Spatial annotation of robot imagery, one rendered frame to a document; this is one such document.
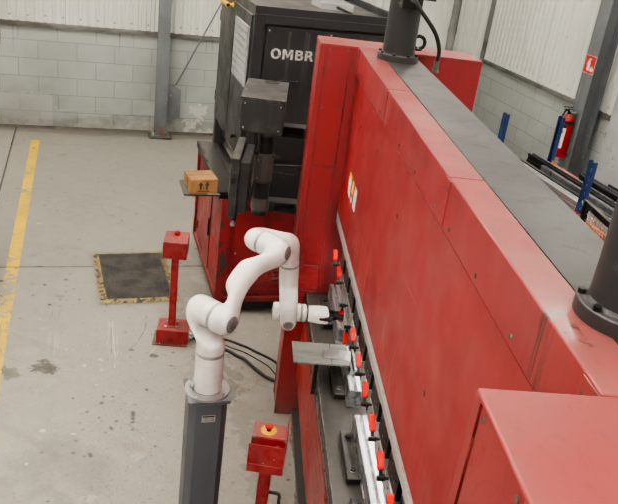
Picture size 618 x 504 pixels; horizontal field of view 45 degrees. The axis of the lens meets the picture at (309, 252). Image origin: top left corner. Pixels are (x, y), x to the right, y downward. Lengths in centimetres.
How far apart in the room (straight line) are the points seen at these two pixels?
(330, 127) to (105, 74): 626
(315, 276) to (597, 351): 316
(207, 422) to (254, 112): 175
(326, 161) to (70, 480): 218
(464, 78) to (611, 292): 283
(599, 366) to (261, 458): 227
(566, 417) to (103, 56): 918
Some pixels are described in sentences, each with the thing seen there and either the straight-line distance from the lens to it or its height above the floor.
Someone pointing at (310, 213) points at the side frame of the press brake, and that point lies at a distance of 421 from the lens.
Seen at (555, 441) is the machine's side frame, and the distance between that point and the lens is 109.
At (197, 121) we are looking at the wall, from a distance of 1027.
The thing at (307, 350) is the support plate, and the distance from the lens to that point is 363.
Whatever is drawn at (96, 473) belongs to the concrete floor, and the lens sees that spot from 441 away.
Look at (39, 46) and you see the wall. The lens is 999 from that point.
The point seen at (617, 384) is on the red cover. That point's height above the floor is 230.
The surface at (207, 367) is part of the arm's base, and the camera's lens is 316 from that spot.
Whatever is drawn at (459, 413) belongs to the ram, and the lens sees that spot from 189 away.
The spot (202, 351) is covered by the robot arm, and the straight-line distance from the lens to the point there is 313.
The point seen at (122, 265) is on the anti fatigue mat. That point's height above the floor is 1.
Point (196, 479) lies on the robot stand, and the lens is 349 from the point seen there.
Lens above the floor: 290
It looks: 24 degrees down
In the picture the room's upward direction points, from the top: 8 degrees clockwise
